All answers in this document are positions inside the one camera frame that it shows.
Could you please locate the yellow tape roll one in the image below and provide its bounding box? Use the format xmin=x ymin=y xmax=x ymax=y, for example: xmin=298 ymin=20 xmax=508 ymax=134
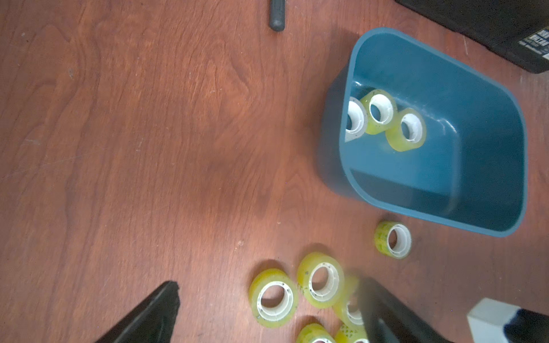
xmin=360 ymin=89 xmax=397 ymax=135

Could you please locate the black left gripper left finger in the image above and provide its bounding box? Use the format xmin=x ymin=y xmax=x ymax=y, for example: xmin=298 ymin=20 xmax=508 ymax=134
xmin=97 ymin=281 xmax=180 ymax=342

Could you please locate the yellow black toolbox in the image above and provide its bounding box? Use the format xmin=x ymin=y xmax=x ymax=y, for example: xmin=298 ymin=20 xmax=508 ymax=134
xmin=399 ymin=0 xmax=548 ymax=74

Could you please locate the yellow tape roll six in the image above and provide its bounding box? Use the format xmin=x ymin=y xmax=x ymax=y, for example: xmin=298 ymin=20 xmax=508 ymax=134
xmin=374 ymin=221 xmax=413 ymax=260

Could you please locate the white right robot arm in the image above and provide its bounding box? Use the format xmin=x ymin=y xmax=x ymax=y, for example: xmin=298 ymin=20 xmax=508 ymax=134
xmin=467 ymin=298 xmax=548 ymax=342

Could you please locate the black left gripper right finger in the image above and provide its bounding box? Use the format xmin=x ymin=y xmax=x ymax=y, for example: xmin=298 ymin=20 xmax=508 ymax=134
xmin=358 ymin=277 xmax=447 ymax=342

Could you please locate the yellow tape roll three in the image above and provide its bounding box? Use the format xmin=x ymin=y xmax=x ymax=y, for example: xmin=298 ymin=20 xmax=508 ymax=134
xmin=297 ymin=252 xmax=345 ymax=309

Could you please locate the grey claw hammer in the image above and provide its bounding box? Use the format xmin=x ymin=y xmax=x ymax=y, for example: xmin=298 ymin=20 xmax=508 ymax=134
xmin=269 ymin=0 xmax=286 ymax=32

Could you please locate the yellow tape roll seven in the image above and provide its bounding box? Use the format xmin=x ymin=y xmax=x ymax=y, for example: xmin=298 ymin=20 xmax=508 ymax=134
xmin=296 ymin=323 xmax=335 ymax=343

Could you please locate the yellow tape roll five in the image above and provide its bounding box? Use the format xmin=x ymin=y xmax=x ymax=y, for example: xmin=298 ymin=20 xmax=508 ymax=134
xmin=385 ymin=108 xmax=427 ymax=152

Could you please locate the teal plastic storage box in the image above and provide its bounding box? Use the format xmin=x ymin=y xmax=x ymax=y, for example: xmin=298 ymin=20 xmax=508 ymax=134
xmin=316 ymin=28 xmax=528 ymax=237

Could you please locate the large clear tape roll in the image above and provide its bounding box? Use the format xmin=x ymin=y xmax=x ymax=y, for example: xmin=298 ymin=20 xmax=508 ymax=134
xmin=345 ymin=97 xmax=367 ymax=142

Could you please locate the yellow tape roll four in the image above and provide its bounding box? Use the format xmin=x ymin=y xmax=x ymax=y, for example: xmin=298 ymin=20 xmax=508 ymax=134
xmin=332 ymin=274 xmax=363 ymax=330

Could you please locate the yellow tape roll two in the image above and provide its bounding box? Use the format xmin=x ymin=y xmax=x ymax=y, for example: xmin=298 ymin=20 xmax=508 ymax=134
xmin=249 ymin=268 xmax=300 ymax=328

